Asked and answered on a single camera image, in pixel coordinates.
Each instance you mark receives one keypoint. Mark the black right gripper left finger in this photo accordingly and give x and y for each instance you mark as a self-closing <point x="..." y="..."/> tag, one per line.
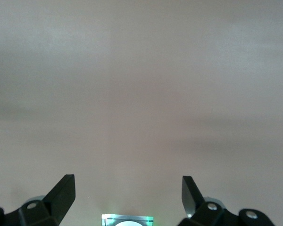
<point x="59" y="200"/>

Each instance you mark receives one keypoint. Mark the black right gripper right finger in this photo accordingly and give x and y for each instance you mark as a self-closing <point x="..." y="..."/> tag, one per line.
<point x="191" y="195"/>

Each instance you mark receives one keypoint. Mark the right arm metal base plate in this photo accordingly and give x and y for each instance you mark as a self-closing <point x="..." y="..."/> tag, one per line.
<point x="106" y="220"/>

